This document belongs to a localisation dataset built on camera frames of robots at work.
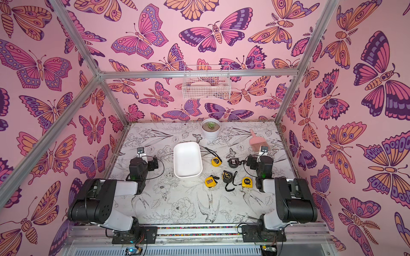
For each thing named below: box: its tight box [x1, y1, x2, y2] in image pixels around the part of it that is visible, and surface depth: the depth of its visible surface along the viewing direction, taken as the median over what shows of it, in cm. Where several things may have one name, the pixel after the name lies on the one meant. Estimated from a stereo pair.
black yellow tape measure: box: [222, 170, 239, 192], surface depth 92 cm
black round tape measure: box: [227, 157, 242, 169], surface depth 98 cm
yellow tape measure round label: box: [205, 146, 223, 167], surface depth 99 cm
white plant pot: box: [200, 118, 222, 141], surface depth 106 cm
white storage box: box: [172, 141, 204, 179], surface depth 100 cm
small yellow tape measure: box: [241, 176, 253, 188], surface depth 89 cm
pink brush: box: [249, 129, 268, 152], surface depth 112 cm
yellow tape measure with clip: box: [204, 174, 220, 189], surface depth 91 cm
